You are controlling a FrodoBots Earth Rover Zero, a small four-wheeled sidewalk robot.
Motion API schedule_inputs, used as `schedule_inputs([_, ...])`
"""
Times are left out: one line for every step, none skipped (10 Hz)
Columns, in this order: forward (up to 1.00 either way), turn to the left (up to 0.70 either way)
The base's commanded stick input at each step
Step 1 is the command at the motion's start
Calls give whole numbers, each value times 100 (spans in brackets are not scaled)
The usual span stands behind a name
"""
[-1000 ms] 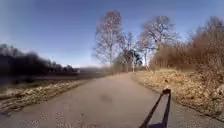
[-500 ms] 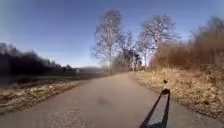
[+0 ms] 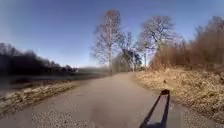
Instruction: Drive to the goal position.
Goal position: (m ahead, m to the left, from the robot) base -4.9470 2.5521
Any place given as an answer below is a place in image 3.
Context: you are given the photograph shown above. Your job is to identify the dark wood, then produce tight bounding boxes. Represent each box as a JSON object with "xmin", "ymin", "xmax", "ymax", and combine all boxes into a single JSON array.
[{"xmin": 0, "ymin": 42, "xmax": 80, "ymax": 76}]

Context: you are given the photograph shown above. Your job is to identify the dark open field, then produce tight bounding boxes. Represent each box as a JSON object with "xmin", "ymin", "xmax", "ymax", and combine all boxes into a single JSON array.
[{"xmin": 0, "ymin": 72, "xmax": 109, "ymax": 92}]

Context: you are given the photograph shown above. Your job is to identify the dry grass verge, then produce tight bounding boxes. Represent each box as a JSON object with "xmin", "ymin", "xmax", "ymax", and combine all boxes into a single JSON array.
[
  {"xmin": 0, "ymin": 80, "xmax": 82, "ymax": 118},
  {"xmin": 132, "ymin": 66, "xmax": 224, "ymax": 126}
]

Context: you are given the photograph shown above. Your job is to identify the dark evergreen tree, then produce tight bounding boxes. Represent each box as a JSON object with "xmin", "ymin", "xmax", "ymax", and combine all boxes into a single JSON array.
[{"xmin": 113, "ymin": 32, "xmax": 144, "ymax": 73}]

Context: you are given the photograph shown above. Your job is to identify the grey asphalt path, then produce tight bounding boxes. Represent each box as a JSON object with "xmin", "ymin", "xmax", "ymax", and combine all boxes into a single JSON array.
[{"xmin": 0, "ymin": 72, "xmax": 222, "ymax": 128}]

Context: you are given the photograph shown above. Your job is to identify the large bare tree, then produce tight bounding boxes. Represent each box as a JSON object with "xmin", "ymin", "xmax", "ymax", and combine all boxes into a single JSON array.
[{"xmin": 137, "ymin": 15, "xmax": 178, "ymax": 70}]

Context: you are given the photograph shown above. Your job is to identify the bare birch tree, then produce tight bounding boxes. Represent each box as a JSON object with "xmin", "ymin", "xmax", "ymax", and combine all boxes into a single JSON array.
[{"xmin": 91, "ymin": 8, "xmax": 125, "ymax": 77}]

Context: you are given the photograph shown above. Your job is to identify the brown bare thicket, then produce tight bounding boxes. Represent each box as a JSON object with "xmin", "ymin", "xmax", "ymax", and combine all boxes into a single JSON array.
[{"xmin": 149, "ymin": 16, "xmax": 224, "ymax": 72}]

